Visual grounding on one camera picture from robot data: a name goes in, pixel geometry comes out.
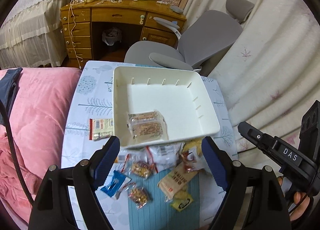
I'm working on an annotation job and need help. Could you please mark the blue foil snack packet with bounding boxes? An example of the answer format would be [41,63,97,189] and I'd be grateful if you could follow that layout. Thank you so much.
[100,170,132,200]

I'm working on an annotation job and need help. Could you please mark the red white Lipo cracker pack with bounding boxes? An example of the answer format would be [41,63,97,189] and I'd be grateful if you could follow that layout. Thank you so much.
[89,118,114,141]

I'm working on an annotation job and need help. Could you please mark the mixed nuts clear packet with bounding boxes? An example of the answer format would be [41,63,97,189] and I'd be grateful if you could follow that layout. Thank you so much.
[130,161,153,179]

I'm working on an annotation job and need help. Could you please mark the yellow green snack packet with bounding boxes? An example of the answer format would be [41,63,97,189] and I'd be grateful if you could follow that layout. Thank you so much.
[170,190,194,212]

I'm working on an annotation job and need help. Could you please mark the beige long biscuit bar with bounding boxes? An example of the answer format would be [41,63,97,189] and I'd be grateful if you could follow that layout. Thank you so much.
[157,163,198,200]

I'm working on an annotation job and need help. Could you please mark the clear pack brown biscuits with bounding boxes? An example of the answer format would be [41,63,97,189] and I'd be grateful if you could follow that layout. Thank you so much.
[127,110,169,144]

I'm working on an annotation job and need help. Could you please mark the person's right hand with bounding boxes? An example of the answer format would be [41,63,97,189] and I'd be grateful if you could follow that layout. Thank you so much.
[290,192,310,222]

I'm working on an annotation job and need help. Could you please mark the patterned blue white tablecloth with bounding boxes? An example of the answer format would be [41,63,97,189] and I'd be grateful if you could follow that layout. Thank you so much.
[61,61,238,229]

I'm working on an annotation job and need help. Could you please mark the white plastic storage bin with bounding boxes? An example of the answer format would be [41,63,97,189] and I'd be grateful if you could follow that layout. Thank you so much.
[112,66,220,149]

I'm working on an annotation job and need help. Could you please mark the pink bed quilt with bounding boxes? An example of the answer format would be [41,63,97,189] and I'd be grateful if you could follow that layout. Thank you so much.
[1,67,81,224]

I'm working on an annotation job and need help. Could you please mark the folded dark blue jeans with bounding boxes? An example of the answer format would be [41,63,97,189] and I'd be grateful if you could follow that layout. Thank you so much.
[0,67,23,117]

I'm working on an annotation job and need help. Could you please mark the grey office chair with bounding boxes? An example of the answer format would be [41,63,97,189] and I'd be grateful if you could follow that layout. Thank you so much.
[124,0,254,72]

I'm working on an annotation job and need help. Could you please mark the lace covered cabinet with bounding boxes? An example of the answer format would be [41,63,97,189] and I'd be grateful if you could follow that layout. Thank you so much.
[1,0,69,69]

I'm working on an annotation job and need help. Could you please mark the wooden desk with drawers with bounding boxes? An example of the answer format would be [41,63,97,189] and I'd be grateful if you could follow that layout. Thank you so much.
[60,0,187,68]

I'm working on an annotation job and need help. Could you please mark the black cable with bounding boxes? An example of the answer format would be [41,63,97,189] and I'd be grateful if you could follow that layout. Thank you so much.
[0,99,34,205]

